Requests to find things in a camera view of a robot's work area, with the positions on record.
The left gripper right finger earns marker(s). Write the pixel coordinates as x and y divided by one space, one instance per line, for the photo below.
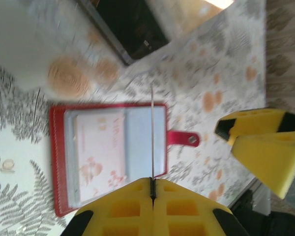
186 211

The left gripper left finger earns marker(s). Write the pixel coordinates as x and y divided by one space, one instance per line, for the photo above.
118 211

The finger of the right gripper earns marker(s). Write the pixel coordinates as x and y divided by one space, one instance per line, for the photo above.
255 123
268 159

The white VIP card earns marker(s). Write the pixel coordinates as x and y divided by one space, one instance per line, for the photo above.
100 152

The pale plastic card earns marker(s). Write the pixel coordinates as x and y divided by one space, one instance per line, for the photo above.
152 135

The red card holder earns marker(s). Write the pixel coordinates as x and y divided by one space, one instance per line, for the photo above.
57 147

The clear acrylic card box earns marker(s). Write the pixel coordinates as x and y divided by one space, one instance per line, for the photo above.
177 46

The floral table cover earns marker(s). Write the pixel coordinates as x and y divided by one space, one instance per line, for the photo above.
199 81

